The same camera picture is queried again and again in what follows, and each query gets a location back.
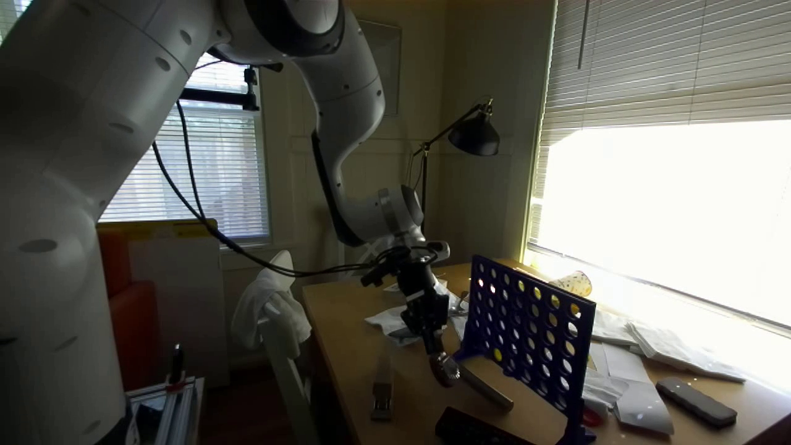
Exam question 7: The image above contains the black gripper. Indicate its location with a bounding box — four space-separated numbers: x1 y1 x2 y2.
399 275 466 390

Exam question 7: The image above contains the tan flat bar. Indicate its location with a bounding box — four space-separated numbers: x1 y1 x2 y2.
457 360 516 417

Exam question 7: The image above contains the black rectangular device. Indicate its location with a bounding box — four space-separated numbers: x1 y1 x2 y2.
432 404 539 445

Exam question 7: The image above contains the blue connect four board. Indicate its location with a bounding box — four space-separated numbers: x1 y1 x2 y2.
452 252 599 445

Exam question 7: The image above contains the clear plastic cup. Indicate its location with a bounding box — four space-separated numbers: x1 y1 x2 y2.
556 266 597 302

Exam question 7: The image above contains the red game disc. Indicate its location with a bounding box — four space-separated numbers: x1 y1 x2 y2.
582 406 609 433

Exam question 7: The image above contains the white paper sheet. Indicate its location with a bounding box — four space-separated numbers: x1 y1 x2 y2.
611 376 678 437
587 339 655 390
592 306 644 348

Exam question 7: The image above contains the white draped chair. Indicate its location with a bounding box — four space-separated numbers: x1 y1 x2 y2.
228 248 323 445

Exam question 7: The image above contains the black desk lamp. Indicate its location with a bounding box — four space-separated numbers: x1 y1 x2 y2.
407 96 505 266

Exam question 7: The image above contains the white booklet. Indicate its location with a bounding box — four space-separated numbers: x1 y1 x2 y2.
623 320 750 386

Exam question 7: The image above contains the white open box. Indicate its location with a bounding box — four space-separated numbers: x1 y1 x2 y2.
121 374 209 445

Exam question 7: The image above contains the white window blind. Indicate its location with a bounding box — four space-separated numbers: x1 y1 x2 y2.
96 55 275 243
530 0 791 147

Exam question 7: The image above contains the orange armchair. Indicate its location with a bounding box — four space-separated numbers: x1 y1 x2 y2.
96 232 166 390

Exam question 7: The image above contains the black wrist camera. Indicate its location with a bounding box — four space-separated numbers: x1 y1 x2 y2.
358 237 456 290

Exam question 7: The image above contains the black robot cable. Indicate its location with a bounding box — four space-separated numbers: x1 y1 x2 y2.
149 93 390 281

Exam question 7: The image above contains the black handled tool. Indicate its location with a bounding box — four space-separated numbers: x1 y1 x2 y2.
166 339 187 390

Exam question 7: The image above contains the black mounting bracket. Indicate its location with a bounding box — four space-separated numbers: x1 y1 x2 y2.
181 64 265 114

